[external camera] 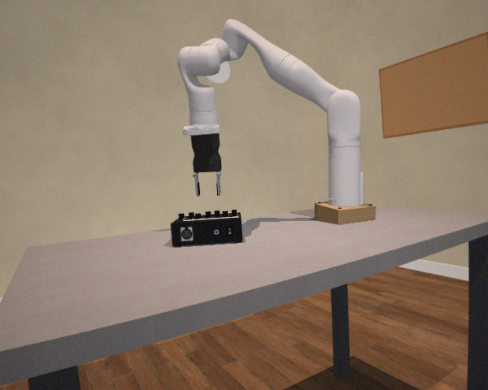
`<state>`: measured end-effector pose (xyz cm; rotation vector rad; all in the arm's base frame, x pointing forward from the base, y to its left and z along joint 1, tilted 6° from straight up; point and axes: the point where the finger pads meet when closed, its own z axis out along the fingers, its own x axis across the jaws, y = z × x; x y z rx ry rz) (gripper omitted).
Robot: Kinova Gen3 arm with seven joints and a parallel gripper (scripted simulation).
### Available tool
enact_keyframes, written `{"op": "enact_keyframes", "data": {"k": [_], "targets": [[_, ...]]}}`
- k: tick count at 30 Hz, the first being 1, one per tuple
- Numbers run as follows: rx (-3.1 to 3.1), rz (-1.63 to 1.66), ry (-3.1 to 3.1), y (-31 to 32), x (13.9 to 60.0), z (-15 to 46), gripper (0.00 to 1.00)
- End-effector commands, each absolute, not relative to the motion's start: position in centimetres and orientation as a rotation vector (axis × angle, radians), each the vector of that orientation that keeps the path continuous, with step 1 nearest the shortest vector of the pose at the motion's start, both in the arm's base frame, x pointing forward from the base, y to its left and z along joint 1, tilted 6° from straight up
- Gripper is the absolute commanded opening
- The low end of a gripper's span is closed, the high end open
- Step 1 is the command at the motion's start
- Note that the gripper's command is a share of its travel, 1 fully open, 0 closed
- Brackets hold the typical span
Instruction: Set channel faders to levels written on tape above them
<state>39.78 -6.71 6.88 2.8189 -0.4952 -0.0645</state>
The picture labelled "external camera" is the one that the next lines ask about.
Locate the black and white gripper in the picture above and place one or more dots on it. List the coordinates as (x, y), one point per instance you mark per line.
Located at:
(204, 131)

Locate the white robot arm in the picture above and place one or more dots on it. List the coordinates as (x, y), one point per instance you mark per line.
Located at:
(346, 182)

